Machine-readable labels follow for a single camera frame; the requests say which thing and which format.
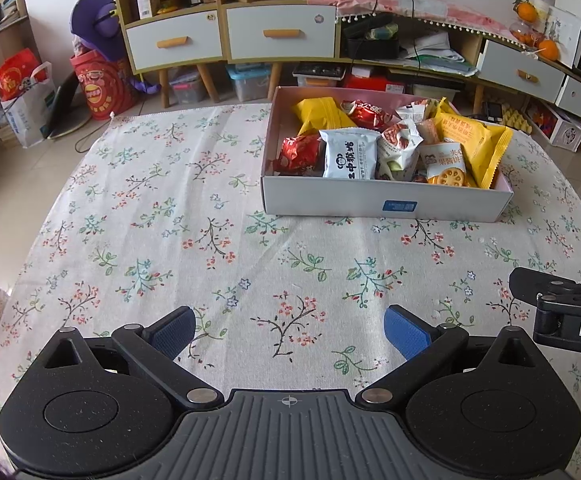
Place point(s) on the yellow pillow snack packet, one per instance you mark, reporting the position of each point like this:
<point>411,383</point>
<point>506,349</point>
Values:
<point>315,112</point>

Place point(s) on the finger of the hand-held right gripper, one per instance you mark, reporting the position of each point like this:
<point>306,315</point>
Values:
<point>535,282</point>

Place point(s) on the yellow egg tray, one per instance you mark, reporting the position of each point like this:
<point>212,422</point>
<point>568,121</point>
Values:
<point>516,117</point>

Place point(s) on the stack of papers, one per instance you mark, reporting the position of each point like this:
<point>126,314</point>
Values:
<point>435,47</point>

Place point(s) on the pink cardboard box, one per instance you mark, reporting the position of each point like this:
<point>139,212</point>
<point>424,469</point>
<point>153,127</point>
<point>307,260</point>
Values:
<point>370,205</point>

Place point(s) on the white orange biscuit packet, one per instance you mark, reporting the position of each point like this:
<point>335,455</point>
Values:
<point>443,167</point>

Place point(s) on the white printed toy box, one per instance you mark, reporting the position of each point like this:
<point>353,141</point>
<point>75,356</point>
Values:
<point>565,132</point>

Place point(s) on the blue lid plastic box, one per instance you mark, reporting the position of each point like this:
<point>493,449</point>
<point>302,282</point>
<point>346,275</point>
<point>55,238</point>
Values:
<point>250,82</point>

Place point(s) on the red printed bag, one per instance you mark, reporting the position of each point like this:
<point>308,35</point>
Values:
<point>103,90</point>

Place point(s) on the yellow snack packet white label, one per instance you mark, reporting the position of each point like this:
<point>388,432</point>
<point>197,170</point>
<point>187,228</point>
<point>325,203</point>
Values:
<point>480,140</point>

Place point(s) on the black floor device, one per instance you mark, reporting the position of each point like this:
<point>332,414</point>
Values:
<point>494,110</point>

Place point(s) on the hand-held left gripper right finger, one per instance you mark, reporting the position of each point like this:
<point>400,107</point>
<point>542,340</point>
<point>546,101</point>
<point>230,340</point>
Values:
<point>408,332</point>

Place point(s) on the clear box black lid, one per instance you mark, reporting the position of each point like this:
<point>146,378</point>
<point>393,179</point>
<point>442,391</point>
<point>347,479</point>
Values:
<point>320,80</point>

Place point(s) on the white red snack packet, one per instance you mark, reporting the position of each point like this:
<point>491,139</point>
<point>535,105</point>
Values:
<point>413,110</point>

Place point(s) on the white paper bag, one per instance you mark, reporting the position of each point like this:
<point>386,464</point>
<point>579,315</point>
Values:
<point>28,115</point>

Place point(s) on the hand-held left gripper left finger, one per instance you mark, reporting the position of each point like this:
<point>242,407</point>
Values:
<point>173,332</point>

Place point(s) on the clear jar of oranges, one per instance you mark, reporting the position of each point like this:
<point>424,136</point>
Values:
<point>524,34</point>

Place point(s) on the white packet dark print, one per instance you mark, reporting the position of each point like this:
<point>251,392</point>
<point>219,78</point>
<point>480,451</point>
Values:
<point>350,152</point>

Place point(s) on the clear plastic storage box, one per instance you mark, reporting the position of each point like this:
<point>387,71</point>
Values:
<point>189,89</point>

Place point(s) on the red gift bag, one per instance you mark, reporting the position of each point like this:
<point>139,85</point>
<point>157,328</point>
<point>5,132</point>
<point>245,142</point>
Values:
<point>15,75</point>

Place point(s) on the white nut snack packet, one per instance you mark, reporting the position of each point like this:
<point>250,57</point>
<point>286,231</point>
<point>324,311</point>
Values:
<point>395,155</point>

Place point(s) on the floral tablecloth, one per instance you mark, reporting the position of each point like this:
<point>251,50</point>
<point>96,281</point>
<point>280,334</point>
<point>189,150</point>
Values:
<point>170,210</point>

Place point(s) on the orange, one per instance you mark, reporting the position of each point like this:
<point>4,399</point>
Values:
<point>548,50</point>
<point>526,11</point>

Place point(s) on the black storage box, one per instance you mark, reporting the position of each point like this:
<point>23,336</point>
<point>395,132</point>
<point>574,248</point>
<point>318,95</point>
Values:
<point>370,47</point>

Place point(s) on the pink floral cloth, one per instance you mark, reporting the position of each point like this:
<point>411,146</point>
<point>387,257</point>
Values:
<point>445,10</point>

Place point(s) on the red flat box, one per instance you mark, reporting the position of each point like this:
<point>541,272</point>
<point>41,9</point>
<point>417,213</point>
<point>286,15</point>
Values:
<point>365,82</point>

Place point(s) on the purple plush toy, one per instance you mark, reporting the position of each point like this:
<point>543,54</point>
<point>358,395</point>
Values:
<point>90,15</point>

